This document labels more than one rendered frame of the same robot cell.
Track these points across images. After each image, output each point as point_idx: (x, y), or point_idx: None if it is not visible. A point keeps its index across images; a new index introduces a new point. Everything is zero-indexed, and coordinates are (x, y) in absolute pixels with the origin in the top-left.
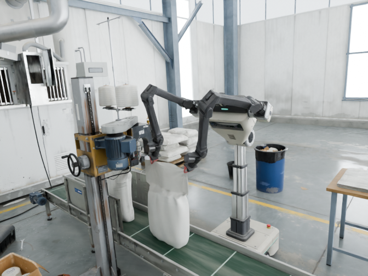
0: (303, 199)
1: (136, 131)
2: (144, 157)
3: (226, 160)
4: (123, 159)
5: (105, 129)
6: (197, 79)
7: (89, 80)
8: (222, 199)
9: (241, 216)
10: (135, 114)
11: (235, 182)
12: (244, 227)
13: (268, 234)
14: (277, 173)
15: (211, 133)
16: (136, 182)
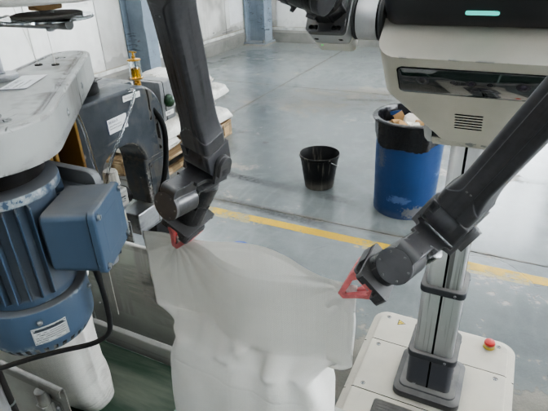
0: (483, 227)
1: (94, 122)
2: (140, 221)
3: (283, 139)
4: (68, 298)
5: None
6: None
7: None
8: (311, 249)
9: (450, 349)
10: (40, 35)
11: (440, 258)
12: (452, 373)
13: (498, 371)
14: (430, 176)
15: (227, 76)
16: (117, 311)
